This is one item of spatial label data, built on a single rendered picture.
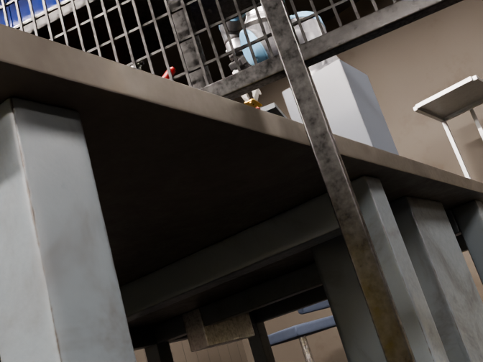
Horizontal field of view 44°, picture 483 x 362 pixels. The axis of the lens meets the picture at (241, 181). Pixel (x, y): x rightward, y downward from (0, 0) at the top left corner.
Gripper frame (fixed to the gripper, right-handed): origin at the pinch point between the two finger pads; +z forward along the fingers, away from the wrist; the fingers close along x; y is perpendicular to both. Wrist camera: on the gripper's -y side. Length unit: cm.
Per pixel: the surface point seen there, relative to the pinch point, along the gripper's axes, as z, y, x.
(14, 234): 70, -146, -21
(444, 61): -83, 265, -72
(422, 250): 72, -34, -40
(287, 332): 72, 189, 84
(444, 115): -36, 237, -57
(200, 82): 45, -109, -27
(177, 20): 33, -109, -26
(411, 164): 55, -53, -46
